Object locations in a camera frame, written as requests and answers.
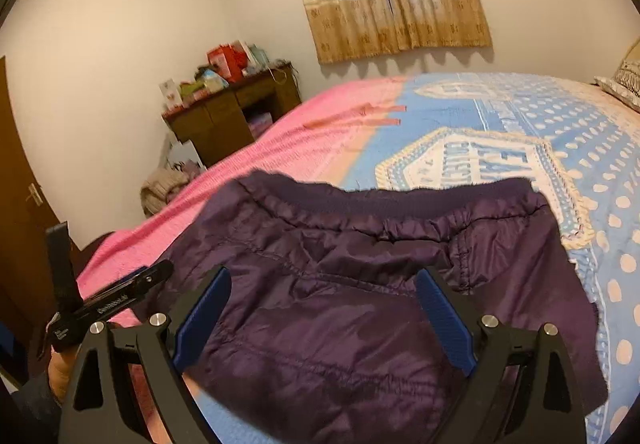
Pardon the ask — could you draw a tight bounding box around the brown wooden door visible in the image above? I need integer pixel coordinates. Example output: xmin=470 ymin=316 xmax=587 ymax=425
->
xmin=0 ymin=55 xmax=81 ymax=385

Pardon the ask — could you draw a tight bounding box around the white paper bag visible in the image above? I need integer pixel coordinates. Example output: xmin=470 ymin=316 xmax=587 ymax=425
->
xmin=167 ymin=141 xmax=206 ymax=172

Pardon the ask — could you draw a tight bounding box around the teal gift bag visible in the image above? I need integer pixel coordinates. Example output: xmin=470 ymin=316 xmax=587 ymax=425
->
xmin=245 ymin=44 xmax=268 ymax=70

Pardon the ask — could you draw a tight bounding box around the patterned pillow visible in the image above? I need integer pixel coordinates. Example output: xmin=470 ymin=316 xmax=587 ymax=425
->
xmin=592 ymin=37 xmax=640 ymax=112

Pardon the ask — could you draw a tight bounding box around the brown wooden desk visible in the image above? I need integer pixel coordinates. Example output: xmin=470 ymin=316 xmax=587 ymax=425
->
xmin=161 ymin=64 xmax=303 ymax=167

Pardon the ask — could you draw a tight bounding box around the blue patterned bed sheet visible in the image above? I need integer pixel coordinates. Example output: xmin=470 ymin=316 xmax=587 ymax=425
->
xmin=192 ymin=72 xmax=640 ymax=444

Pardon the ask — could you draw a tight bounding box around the dark purple quilted jacket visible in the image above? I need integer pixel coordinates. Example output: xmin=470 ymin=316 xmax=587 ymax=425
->
xmin=132 ymin=169 xmax=608 ymax=444

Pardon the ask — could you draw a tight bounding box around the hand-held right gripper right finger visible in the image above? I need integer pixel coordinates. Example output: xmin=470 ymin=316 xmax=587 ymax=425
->
xmin=415 ymin=267 xmax=586 ymax=444

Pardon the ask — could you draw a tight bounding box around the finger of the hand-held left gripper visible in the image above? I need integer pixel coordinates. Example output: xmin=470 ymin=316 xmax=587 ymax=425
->
xmin=130 ymin=260 xmax=174 ymax=295
xmin=45 ymin=221 xmax=81 ymax=318

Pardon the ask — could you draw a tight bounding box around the pink bedspread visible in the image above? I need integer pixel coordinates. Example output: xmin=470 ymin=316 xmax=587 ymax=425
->
xmin=75 ymin=77 xmax=406 ymax=444

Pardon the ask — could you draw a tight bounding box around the pink purple storage box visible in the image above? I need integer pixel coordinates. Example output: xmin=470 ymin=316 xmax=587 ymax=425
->
xmin=247 ymin=113 xmax=273 ymax=140

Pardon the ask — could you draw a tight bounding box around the person's left forearm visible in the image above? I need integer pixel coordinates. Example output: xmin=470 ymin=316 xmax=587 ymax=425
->
xmin=10 ymin=374 xmax=63 ymax=444

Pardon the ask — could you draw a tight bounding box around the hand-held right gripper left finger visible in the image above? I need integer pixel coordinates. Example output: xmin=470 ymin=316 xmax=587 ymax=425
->
xmin=59 ymin=265 xmax=233 ymax=444

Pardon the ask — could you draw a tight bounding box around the person's left hand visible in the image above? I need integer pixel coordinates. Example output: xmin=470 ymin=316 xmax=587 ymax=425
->
xmin=47 ymin=351 xmax=77 ymax=405

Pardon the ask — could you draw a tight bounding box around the red gift box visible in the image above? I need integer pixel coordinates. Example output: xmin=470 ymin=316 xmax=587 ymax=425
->
xmin=207 ymin=42 xmax=248 ymax=80

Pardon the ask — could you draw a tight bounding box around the white picture box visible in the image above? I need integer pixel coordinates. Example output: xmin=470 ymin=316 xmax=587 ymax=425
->
xmin=159 ymin=79 xmax=182 ymax=112

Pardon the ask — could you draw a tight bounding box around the green flat box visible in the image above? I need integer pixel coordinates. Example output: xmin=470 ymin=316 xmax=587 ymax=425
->
xmin=180 ymin=79 xmax=228 ymax=102

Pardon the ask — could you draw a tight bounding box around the beige padded jacket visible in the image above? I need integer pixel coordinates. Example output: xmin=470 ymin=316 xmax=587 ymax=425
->
xmin=140 ymin=168 xmax=193 ymax=217

